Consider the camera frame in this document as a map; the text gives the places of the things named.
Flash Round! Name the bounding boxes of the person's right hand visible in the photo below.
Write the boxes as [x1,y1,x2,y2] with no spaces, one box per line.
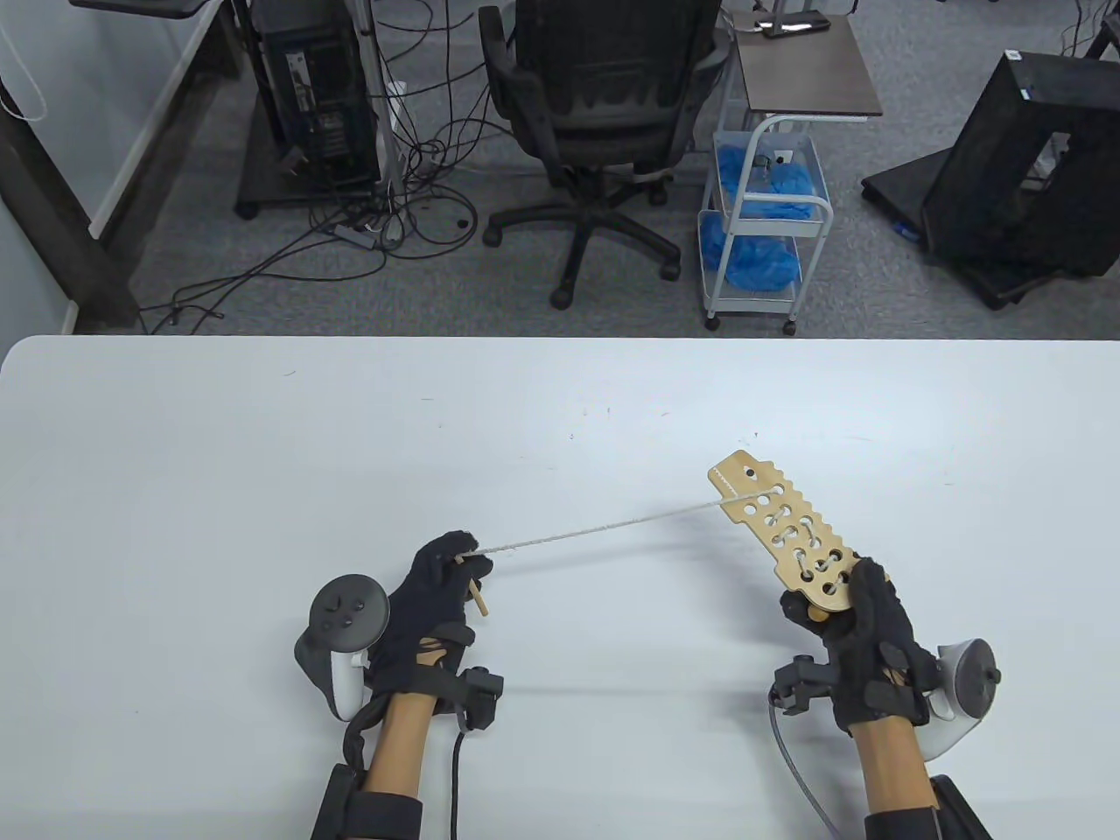
[779,556,942,736]

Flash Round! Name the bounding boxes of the black forearm sensor pack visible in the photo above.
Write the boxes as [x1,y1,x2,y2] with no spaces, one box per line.
[864,774,994,840]
[311,761,425,840]

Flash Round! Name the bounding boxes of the white panel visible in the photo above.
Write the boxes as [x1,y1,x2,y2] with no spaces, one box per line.
[87,0,220,237]

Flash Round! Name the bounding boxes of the black monitor stand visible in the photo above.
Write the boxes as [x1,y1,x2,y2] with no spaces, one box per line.
[68,0,211,18]

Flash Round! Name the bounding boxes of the black computer tower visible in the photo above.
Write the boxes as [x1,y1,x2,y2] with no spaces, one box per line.
[249,0,383,193]

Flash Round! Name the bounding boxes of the person's left hand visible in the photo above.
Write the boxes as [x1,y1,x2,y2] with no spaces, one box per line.
[367,531,494,701]

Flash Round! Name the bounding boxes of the black open frame box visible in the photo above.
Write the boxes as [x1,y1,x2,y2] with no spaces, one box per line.
[920,51,1120,279]

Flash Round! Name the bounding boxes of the wooden crocodile lacing toy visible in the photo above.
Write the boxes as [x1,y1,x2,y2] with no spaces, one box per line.
[707,450,863,613]

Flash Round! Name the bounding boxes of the person's right forearm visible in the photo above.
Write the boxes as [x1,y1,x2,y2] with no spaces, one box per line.
[849,717,937,815]

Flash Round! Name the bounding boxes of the brown side table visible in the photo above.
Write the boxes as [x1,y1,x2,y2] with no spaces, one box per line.
[731,13,883,123]

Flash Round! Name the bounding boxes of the black camera cable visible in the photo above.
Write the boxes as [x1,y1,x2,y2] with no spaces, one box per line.
[449,728,466,840]

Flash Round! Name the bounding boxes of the black wheeled platform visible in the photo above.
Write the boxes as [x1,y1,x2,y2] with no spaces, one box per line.
[862,147,1086,310]

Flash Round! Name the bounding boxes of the tangle of black floor cables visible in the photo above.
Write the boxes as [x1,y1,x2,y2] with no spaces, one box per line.
[140,0,517,335]

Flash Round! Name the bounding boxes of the grey camera cable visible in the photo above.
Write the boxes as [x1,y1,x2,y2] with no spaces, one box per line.
[768,696,841,840]

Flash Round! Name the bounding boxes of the dark desk frame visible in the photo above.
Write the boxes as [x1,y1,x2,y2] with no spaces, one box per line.
[0,79,145,335]

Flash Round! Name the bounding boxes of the blue plastic bag pile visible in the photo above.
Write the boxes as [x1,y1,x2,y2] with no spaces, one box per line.
[700,214,802,291]
[716,144,819,220]

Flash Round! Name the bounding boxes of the grey and white controller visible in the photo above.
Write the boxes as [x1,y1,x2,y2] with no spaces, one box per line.
[294,574,390,723]
[914,639,1003,760]

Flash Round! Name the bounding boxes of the person's left forearm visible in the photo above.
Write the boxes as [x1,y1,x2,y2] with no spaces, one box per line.
[363,691,438,793]

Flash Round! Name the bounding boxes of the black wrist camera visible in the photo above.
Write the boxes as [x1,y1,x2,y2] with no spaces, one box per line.
[437,667,506,732]
[770,656,837,717]

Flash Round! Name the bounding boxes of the silver aluminium post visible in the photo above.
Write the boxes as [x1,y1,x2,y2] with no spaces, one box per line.
[354,0,408,204]

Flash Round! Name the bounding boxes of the white utility cart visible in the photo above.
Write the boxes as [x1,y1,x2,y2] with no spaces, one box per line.
[697,112,834,338]

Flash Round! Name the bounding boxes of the black office chair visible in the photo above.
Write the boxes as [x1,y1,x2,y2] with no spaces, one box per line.
[477,0,734,309]

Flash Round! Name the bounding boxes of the white rope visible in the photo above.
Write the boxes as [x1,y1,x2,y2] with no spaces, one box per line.
[455,490,854,596]

